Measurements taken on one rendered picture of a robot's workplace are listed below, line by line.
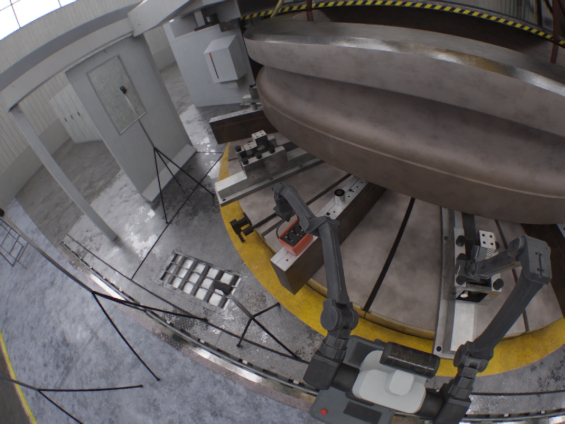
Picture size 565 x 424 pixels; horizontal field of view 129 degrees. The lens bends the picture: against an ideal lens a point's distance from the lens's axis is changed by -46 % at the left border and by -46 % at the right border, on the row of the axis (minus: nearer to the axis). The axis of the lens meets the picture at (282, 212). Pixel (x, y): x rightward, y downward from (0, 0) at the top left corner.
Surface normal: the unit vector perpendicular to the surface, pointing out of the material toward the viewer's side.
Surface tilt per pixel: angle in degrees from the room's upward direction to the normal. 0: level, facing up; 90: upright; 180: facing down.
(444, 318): 0
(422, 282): 0
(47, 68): 90
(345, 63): 90
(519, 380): 0
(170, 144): 90
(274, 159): 90
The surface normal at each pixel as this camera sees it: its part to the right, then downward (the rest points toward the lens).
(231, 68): -0.37, 0.74
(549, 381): -0.20, -0.65
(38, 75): 0.91, 0.16
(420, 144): -0.58, 0.20
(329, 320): -0.83, -0.31
